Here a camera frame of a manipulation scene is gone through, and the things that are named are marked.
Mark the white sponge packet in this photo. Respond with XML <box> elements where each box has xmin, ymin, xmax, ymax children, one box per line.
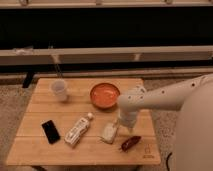
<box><xmin>100</xmin><ymin>123</ymin><xmax>117</xmax><ymax>144</ymax></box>

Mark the dried red chili pepper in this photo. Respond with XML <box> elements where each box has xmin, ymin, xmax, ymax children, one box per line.
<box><xmin>120</xmin><ymin>136</ymin><xmax>141</xmax><ymax>152</ymax></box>

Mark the wooden table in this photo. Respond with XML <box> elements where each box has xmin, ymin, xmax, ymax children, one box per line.
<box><xmin>6</xmin><ymin>78</ymin><xmax>161</xmax><ymax>166</ymax></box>

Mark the black smartphone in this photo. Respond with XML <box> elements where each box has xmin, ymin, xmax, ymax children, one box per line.
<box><xmin>42</xmin><ymin>120</ymin><xmax>60</xmax><ymax>144</ymax></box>

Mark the orange bowl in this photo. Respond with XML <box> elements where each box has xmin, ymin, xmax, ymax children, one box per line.
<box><xmin>90</xmin><ymin>83</ymin><xmax>120</xmax><ymax>109</ymax></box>

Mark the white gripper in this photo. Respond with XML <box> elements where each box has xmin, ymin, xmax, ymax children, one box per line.
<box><xmin>114</xmin><ymin>110</ymin><xmax>138</xmax><ymax>133</ymax></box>

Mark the white plastic bottle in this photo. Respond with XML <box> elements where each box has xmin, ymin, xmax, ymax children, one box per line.
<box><xmin>64</xmin><ymin>113</ymin><xmax>94</xmax><ymax>148</ymax></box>

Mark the clear plastic cup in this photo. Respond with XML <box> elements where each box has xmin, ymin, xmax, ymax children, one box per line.
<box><xmin>50</xmin><ymin>79</ymin><xmax>68</xmax><ymax>102</ymax></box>

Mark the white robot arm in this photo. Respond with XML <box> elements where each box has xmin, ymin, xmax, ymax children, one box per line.
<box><xmin>117</xmin><ymin>74</ymin><xmax>213</xmax><ymax>171</ymax></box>

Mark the grey metal rail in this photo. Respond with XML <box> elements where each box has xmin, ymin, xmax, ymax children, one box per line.
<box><xmin>0</xmin><ymin>45</ymin><xmax>213</xmax><ymax>66</ymax></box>

